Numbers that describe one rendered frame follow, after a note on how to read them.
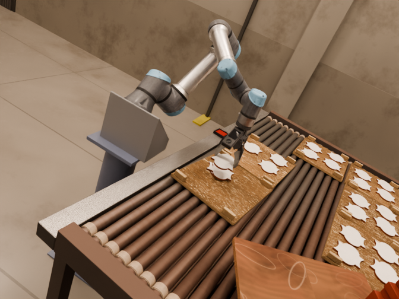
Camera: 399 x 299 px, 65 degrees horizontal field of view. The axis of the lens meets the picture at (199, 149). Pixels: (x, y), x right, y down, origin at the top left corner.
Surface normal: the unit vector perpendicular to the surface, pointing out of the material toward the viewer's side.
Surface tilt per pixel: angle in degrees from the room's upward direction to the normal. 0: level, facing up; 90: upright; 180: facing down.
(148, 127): 90
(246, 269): 0
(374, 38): 90
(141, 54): 90
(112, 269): 0
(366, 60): 90
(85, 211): 0
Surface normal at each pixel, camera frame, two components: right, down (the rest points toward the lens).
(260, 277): 0.35, -0.81
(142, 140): -0.41, 0.33
